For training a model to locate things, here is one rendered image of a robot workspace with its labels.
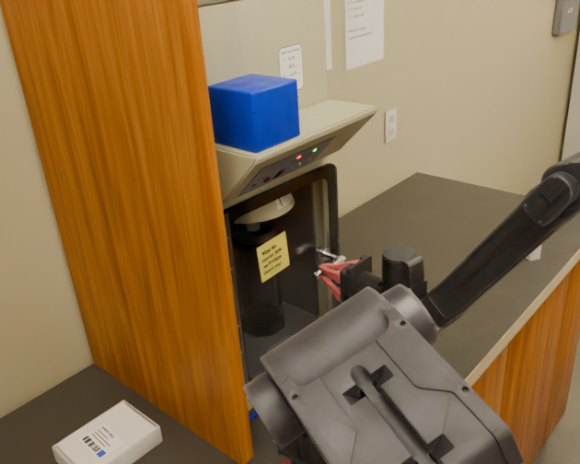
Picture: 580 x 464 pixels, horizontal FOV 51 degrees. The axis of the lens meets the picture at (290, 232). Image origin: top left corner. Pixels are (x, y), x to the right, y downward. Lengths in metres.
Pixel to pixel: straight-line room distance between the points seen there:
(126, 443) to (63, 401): 0.25
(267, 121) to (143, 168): 0.21
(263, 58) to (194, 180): 0.27
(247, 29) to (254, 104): 0.17
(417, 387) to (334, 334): 0.06
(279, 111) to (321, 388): 0.65
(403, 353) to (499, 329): 1.20
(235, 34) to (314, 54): 0.20
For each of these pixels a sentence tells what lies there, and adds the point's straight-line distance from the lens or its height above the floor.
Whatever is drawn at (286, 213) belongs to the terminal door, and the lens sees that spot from 1.12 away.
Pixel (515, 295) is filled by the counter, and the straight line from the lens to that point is 1.64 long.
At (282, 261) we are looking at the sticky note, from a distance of 1.15.
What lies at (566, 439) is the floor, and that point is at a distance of 2.66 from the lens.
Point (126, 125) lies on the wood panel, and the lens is 0.97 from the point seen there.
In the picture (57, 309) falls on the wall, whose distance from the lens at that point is 1.43.
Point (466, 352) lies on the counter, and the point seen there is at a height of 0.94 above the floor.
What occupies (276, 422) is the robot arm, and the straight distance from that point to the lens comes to 0.33.
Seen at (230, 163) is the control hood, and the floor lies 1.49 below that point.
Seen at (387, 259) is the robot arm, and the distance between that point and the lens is 1.03.
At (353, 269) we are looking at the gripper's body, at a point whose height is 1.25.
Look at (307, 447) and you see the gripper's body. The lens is 0.81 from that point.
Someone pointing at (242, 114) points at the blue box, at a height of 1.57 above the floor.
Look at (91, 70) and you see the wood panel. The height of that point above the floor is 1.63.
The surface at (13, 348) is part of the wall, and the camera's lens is 1.41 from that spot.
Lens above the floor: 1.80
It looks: 26 degrees down
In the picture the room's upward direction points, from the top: 4 degrees counter-clockwise
